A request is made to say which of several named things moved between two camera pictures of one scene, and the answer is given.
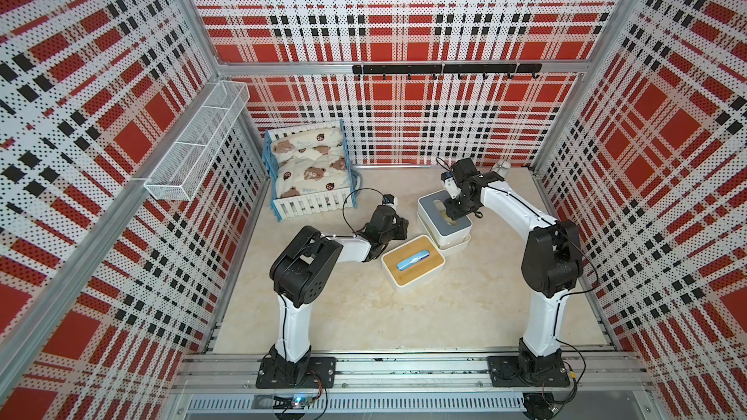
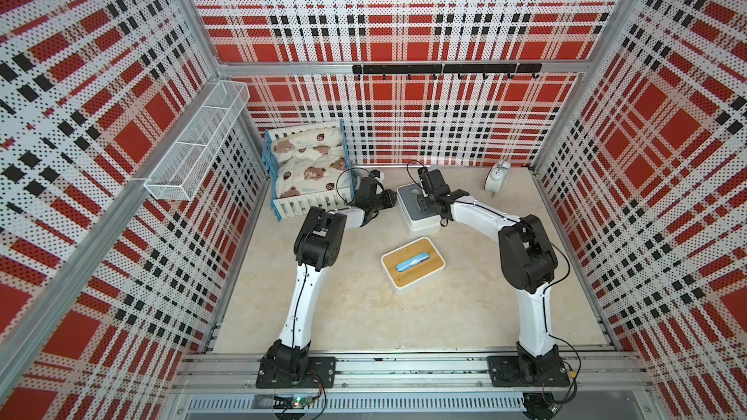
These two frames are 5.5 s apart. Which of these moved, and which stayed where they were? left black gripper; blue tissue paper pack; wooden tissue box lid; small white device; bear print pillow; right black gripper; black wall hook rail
Moved: right black gripper; left black gripper
Stayed: small white device; black wall hook rail; wooden tissue box lid; bear print pillow; blue tissue paper pack
